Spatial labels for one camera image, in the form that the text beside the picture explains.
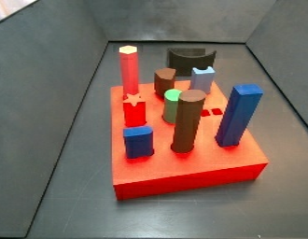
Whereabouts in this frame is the red peg board base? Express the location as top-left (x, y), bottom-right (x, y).
top-left (111, 83), bottom-right (268, 200)

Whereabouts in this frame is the short blue rounded peg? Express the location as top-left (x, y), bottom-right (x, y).
top-left (124, 126), bottom-right (155, 159)

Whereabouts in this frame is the red star peg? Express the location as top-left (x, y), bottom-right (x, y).
top-left (124, 93), bottom-right (145, 127)

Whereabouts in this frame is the green cylinder peg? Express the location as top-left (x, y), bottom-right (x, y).
top-left (164, 89), bottom-right (183, 123)

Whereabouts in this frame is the tall brown cylinder peg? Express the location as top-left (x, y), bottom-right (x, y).
top-left (171, 90), bottom-right (205, 153)

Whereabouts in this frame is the dark brown short peg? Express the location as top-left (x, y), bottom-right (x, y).
top-left (155, 68), bottom-right (176, 97)

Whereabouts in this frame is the light blue notched peg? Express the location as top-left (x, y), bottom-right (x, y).
top-left (189, 66), bottom-right (216, 93)

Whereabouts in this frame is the black curved stand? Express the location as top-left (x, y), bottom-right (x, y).
top-left (167, 48), bottom-right (217, 77)

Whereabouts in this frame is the tall red hexagonal peg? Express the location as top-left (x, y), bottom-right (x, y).
top-left (120, 45), bottom-right (140, 97)

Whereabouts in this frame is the tall blue rectangular peg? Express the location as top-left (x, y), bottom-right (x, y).
top-left (216, 84), bottom-right (264, 147)

